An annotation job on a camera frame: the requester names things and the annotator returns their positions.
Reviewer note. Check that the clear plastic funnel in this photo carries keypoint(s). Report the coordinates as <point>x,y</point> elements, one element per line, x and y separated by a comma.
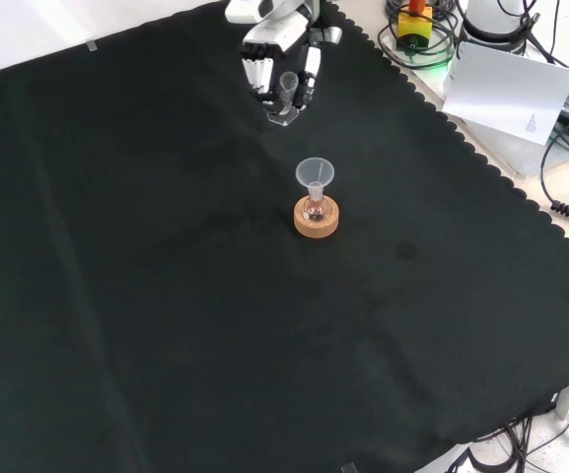
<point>313,172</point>

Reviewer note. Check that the yellow emergency stop button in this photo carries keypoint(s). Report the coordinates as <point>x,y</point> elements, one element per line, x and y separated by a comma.
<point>414,29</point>

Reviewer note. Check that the clear glass graduated cylinder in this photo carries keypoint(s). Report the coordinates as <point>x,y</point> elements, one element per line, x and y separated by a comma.
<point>288,86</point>

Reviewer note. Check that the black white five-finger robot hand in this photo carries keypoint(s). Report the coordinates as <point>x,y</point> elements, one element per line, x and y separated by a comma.
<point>276,34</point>

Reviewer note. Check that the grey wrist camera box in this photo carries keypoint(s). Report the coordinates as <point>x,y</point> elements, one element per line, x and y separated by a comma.
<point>332,34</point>

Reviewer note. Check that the clear tape strip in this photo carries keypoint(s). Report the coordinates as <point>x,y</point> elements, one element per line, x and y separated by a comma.
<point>92,46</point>
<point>349,468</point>

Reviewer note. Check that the black bench cloth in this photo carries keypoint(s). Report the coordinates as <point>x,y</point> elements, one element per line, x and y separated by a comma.
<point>165,295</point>

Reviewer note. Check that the small glass round-bottom flask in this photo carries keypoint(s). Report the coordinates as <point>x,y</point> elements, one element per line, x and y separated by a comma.
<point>315,209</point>

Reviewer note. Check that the pale white board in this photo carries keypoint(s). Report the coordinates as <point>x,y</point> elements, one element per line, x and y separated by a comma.
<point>506,93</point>

